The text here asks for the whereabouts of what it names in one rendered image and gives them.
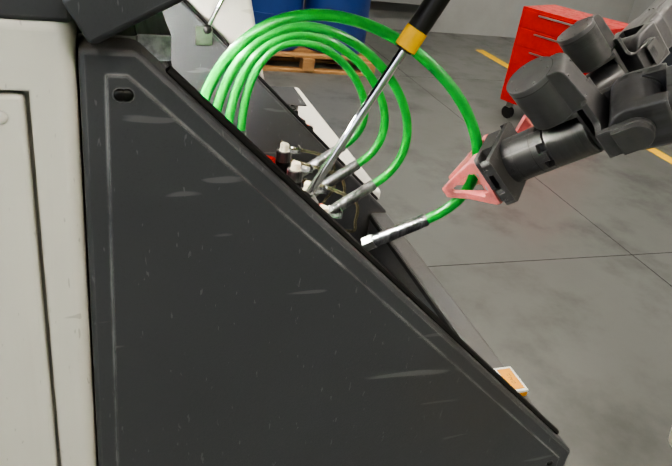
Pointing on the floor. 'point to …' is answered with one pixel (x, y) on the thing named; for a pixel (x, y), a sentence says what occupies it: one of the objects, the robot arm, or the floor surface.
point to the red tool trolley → (542, 39)
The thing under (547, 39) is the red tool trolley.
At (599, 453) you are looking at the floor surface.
